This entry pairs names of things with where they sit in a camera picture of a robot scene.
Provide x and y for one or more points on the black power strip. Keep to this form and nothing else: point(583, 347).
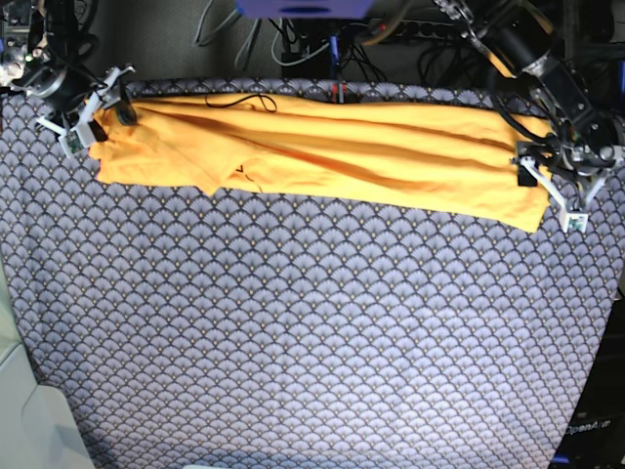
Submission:
point(411, 31)

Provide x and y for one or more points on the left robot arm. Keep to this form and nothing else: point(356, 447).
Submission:
point(586, 142)

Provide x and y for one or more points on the blue fan-patterned tablecloth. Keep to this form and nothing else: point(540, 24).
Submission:
point(256, 330)

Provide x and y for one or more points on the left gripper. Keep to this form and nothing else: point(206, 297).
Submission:
point(585, 169)

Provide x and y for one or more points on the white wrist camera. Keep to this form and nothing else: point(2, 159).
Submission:
point(574, 221)
point(77, 139)

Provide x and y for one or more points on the yellow T-shirt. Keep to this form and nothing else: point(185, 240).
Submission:
point(416, 155)

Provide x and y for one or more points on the grey plastic bin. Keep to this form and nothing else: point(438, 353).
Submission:
point(37, 426)

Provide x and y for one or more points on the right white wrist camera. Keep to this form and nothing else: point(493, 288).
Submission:
point(77, 139)

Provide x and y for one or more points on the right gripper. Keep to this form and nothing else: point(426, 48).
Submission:
point(75, 95)

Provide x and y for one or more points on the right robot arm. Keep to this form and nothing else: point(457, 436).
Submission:
point(44, 49)

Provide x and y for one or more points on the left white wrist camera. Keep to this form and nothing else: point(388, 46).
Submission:
point(574, 221)

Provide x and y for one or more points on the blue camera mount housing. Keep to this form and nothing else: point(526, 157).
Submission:
point(304, 9)

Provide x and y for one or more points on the black OpenArm box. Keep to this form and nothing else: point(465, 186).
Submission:
point(594, 437)

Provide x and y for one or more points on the red-black table clamp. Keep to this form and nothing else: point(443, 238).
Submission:
point(339, 90)

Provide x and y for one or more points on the thin black thread loop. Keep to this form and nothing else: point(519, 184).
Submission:
point(266, 102)

